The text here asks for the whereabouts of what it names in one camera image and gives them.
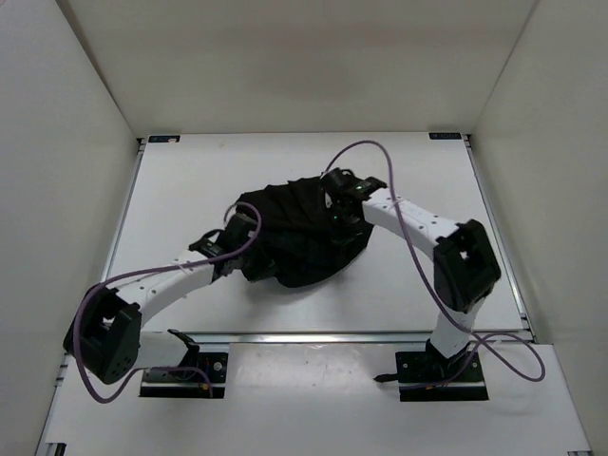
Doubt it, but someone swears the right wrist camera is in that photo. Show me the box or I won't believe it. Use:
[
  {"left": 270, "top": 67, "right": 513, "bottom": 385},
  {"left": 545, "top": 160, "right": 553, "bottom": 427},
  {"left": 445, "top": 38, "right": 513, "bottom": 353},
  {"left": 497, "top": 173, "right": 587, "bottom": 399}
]
[{"left": 319, "top": 167, "right": 357, "bottom": 193}]

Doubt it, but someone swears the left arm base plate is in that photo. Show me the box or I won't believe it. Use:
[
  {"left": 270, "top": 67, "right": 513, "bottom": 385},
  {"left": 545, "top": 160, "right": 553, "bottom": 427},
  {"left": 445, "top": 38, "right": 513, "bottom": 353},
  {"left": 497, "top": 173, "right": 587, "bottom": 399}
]
[{"left": 139, "top": 344, "right": 229, "bottom": 399}]

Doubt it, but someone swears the blue table label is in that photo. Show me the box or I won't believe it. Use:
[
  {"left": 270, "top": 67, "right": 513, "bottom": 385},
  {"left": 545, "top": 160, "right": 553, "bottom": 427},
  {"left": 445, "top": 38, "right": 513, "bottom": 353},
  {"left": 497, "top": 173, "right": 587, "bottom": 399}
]
[
  {"left": 428, "top": 132, "right": 462, "bottom": 141},
  {"left": 147, "top": 135, "right": 181, "bottom": 143}
]

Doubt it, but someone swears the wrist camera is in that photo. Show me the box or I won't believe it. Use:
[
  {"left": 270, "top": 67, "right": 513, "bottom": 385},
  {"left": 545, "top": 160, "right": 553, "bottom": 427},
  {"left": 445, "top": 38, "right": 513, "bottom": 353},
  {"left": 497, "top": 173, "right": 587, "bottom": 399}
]
[
  {"left": 319, "top": 167, "right": 357, "bottom": 193},
  {"left": 223, "top": 213, "right": 257, "bottom": 246}
]

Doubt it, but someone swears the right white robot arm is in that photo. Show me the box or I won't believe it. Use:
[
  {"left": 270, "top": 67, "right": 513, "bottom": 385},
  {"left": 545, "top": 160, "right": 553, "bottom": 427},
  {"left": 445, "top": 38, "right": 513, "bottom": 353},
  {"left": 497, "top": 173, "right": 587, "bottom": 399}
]
[{"left": 320, "top": 169, "right": 502, "bottom": 382}]

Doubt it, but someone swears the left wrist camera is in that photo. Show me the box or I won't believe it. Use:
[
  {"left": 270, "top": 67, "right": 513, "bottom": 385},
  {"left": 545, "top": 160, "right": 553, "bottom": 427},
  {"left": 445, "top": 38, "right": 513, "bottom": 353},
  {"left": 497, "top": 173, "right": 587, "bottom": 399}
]
[{"left": 223, "top": 213, "right": 257, "bottom": 246}]

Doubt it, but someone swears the left blue table label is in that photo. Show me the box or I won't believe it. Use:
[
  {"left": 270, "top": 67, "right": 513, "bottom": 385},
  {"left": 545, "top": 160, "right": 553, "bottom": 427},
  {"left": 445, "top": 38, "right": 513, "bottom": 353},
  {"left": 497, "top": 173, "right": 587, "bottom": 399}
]
[{"left": 147, "top": 135, "right": 181, "bottom": 143}]

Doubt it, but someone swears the right blue table label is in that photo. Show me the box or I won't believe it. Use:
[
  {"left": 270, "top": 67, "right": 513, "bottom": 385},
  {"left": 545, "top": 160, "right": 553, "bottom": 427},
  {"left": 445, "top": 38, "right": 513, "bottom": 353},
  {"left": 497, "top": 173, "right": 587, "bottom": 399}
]
[{"left": 428, "top": 132, "right": 462, "bottom": 141}]

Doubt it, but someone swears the black pleated skirt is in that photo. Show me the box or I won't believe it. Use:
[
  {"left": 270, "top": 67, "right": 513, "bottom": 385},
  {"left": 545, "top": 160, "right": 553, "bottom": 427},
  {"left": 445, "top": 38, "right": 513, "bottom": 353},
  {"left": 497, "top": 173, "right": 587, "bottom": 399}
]
[{"left": 237, "top": 177, "right": 373, "bottom": 289}]

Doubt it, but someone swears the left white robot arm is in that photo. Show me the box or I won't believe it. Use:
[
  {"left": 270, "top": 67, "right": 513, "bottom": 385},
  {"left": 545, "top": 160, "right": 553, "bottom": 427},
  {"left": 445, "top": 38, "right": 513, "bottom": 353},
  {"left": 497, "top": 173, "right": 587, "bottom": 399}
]
[{"left": 64, "top": 238, "right": 253, "bottom": 396}]

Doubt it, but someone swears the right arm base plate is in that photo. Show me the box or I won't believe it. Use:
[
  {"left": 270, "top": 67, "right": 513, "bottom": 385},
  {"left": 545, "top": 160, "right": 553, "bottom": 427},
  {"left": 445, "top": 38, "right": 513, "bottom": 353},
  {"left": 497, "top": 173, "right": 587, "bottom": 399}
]
[{"left": 395, "top": 351, "right": 489, "bottom": 403}]

